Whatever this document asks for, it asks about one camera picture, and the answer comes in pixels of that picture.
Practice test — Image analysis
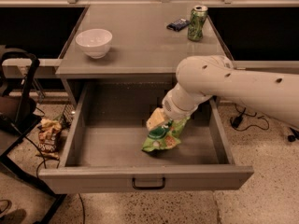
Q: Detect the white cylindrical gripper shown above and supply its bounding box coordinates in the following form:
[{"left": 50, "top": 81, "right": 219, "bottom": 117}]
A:
[{"left": 146, "top": 83, "right": 211, "bottom": 131}]

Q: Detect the green soda can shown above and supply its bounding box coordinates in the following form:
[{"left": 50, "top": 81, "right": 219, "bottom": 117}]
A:
[{"left": 188, "top": 6, "right": 208, "bottom": 42}]

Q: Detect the open grey top drawer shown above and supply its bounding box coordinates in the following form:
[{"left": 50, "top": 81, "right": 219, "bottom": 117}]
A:
[{"left": 39, "top": 82, "right": 253, "bottom": 194}]

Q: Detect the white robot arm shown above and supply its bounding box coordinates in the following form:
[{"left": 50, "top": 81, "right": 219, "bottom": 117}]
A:
[{"left": 147, "top": 55, "right": 299, "bottom": 131}]

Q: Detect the grey metal drawer cabinet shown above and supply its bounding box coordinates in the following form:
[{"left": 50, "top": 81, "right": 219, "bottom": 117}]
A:
[{"left": 57, "top": 1, "right": 224, "bottom": 103}]

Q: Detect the dark blue snack bar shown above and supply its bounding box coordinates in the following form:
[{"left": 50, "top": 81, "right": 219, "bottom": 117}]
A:
[{"left": 166, "top": 18, "right": 190, "bottom": 32}]

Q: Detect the green rice chip bag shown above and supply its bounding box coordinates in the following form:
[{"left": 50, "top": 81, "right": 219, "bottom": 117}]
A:
[{"left": 142, "top": 117, "right": 190, "bottom": 153}]

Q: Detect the crumpled brown chip bag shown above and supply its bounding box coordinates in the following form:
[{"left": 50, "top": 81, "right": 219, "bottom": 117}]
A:
[{"left": 37, "top": 119, "right": 62, "bottom": 160}]

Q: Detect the black stand leg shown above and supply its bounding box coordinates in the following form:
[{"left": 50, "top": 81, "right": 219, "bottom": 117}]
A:
[{"left": 288, "top": 128, "right": 299, "bottom": 142}]

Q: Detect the white ceramic bowl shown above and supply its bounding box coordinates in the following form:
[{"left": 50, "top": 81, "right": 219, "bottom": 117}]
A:
[{"left": 75, "top": 29, "right": 113, "bottom": 59}]

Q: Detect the black power adapter cable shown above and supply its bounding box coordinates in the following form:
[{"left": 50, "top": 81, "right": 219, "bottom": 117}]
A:
[{"left": 229, "top": 104, "right": 271, "bottom": 133}]

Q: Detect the black drawer handle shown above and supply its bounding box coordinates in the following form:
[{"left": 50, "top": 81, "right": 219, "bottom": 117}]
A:
[{"left": 132, "top": 177, "right": 166, "bottom": 190}]

